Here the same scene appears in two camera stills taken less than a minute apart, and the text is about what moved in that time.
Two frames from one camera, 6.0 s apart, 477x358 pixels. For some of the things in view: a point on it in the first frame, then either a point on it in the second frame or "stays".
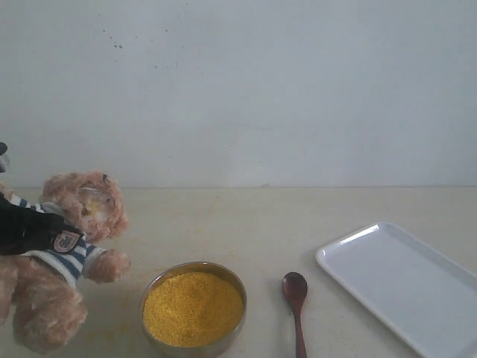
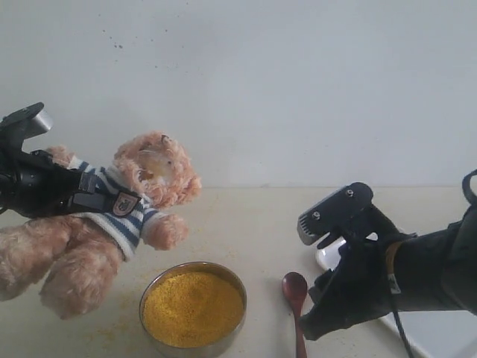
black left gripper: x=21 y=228 -> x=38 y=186
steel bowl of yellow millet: x=195 y=309 stays
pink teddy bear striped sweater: x=39 y=291 -> x=126 y=218
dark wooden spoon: x=294 y=286 stays
